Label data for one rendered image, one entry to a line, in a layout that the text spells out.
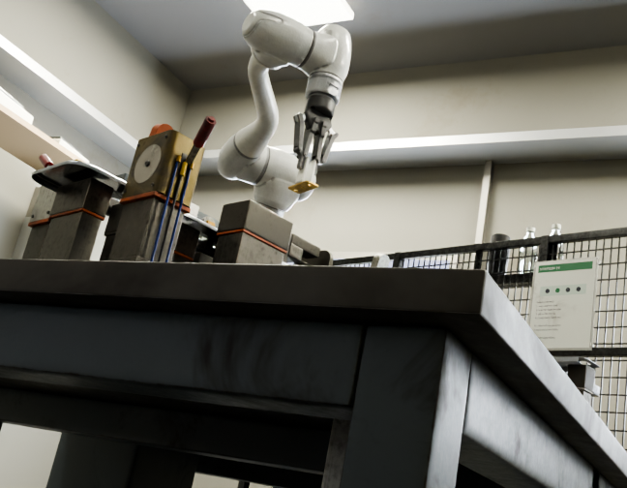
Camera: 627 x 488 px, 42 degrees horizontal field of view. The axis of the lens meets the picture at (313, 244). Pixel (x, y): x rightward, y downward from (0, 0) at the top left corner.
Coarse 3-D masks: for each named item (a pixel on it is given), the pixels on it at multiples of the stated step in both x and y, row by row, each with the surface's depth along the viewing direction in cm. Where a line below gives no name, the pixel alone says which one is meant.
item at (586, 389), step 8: (568, 368) 206; (576, 368) 205; (584, 368) 203; (592, 368) 206; (568, 376) 205; (576, 376) 204; (584, 376) 202; (592, 376) 205; (576, 384) 203; (584, 384) 202; (592, 384) 205; (584, 392) 202; (592, 392) 204
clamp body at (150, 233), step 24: (144, 144) 142; (168, 144) 137; (192, 144) 140; (144, 168) 139; (168, 168) 136; (192, 168) 139; (144, 192) 136; (168, 192) 135; (192, 192) 139; (144, 216) 134; (168, 216) 136; (120, 240) 137; (144, 240) 132; (168, 240) 136
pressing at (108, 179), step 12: (48, 168) 146; (60, 168) 148; (72, 168) 147; (84, 168) 146; (96, 168) 143; (36, 180) 154; (48, 180) 156; (60, 180) 154; (72, 180) 153; (108, 180) 149; (120, 180) 146; (120, 192) 154; (108, 216) 165; (192, 216) 157; (204, 228) 164; (216, 228) 161; (204, 240) 171; (216, 240) 170; (204, 252) 179; (288, 264) 175
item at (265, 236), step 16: (224, 208) 157; (240, 208) 154; (256, 208) 154; (224, 224) 155; (240, 224) 152; (256, 224) 153; (272, 224) 156; (288, 224) 160; (224, 240) 154; (240, 240) 151; (256, 240) 154; (272, 240) 156; (288, 240) 159; (224, 256) 152; (240, 256) 150; (256, 256) 153; (272, 256) 156
